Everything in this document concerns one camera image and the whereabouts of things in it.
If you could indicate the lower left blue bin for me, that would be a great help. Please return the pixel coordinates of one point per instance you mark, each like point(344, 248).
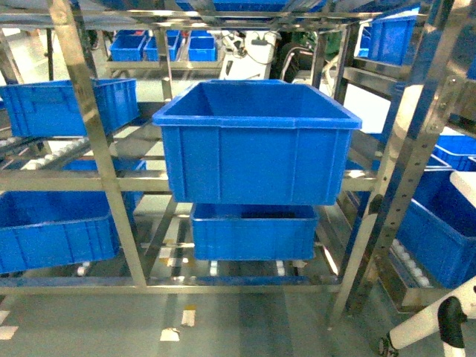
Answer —
point(46, 229)

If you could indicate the left upper blue bin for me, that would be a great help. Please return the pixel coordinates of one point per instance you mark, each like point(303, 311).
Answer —
point(51, 109)

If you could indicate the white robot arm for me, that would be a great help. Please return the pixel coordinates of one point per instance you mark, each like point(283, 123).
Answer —
point(445, 317)

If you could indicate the far small blue bin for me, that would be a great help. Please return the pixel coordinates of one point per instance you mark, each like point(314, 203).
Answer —
point(128, 45)

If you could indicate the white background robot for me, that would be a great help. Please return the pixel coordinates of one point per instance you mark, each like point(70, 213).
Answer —
point(249, 54)

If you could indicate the central blue plastic bin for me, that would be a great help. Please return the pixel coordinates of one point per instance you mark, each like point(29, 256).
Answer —
point(255, 142)

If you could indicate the lower right blue bin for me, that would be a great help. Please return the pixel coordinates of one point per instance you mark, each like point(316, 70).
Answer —
point(439, 225)

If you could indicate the stainless steel shelf rack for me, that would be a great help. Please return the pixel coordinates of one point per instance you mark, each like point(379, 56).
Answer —
point(437, 89)

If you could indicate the lower middle blue bin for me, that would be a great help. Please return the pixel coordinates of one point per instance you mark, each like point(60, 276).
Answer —
point(253, 232)

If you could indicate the right upper blue bin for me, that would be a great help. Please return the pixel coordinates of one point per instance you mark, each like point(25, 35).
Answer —
point(389, 37)

